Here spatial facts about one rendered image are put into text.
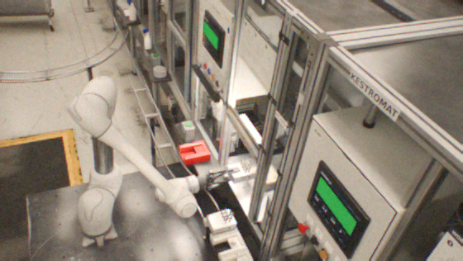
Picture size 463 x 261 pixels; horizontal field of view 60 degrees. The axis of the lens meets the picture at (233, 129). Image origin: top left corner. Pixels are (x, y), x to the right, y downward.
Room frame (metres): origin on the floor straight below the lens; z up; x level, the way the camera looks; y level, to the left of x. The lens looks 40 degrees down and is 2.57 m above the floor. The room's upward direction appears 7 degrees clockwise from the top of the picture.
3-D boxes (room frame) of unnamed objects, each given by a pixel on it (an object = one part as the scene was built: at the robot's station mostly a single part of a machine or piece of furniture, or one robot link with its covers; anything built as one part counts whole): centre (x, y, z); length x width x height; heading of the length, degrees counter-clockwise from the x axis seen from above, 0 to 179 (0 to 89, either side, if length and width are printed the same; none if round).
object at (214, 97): (1.84, 0.18, 1.37); 0.36 x 0.04 x 0.04; 28
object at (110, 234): (1.26, 0.66, 0.71); 0.22 x 0.18 x 0.06; 28
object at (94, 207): (1.29, 0.67, 0.85); 0.18 x 0.16 x 0.22; 2
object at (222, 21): (1.90, 0.06, 1.60); 0.42 x 0.29 x 0.46; 28
